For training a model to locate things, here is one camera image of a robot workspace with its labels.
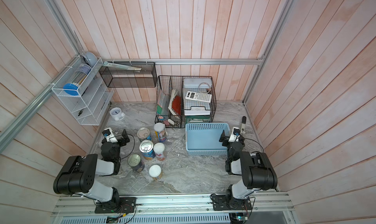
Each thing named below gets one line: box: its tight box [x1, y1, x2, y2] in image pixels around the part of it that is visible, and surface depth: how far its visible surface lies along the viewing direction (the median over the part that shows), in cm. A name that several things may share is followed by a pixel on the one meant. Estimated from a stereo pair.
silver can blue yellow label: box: [139, 139, 156, 161], surface depth 85 cm
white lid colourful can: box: [153, 122, 168, 143], surface depth 91 cm
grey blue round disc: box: [85, 51, 98, 68], surface depth 85 cm
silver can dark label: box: [126, 153, 145, 173], surface depth 80 cm
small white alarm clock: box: [108, 107, 126, 121], surface depth 113 cm
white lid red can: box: [153, 142, 166, 161], surface depth 84 cm
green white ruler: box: [102, 61, 142, 71], surface depth 92 cm
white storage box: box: [183, 77, 213, 89], surface depth 103 cm
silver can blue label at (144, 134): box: [137, 127, 152, 143], surface depth 91 cm
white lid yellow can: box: [148, 164, 162, 182], surface depth 80 cm
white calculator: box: [185, 90, 212, 104], surface depth 96 cm
